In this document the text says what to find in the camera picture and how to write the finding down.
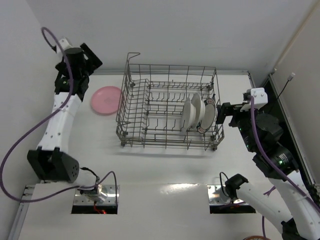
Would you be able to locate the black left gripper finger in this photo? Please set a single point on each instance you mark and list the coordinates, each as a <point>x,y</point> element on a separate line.
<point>92,62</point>
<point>223,111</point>

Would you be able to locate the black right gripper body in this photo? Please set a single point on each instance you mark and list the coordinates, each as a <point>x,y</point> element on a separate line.
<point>227,111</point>

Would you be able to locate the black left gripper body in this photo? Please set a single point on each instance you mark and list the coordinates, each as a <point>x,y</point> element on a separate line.
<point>92,59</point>

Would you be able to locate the green rimmed printed plate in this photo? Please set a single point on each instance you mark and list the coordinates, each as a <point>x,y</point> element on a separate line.
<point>209,116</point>

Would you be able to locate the white fluted plate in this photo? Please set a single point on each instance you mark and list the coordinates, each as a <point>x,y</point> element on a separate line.
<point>200,108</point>

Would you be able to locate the white shallow bowl plate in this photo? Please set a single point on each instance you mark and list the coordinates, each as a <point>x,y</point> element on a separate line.
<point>188,115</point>

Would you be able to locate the pink plastic plate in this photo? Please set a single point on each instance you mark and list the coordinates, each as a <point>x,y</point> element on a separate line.
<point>105,100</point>

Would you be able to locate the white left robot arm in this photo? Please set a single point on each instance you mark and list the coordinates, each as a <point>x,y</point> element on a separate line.
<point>51,160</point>

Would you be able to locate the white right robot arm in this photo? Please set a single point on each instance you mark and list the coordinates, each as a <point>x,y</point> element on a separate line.
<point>300,220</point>

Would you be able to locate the brown round object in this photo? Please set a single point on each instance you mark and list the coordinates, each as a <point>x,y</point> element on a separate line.
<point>256,237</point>

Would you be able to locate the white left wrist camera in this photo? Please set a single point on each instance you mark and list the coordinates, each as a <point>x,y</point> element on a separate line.
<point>65,43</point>

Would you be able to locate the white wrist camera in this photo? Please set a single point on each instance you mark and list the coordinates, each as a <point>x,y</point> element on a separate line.
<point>260,99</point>
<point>65,43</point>

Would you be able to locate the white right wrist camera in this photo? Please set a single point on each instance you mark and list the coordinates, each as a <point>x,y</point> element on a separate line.
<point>260,99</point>

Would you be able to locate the grey wire dish rack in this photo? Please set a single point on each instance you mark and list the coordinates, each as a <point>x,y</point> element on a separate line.
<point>152,101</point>

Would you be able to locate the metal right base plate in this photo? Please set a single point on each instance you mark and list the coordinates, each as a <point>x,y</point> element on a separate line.
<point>217,198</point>

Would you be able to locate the metal base plate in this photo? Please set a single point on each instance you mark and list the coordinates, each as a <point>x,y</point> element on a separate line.
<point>104,195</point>
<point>217,198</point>

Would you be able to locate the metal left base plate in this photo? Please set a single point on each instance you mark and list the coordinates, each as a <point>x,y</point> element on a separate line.
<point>104,195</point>

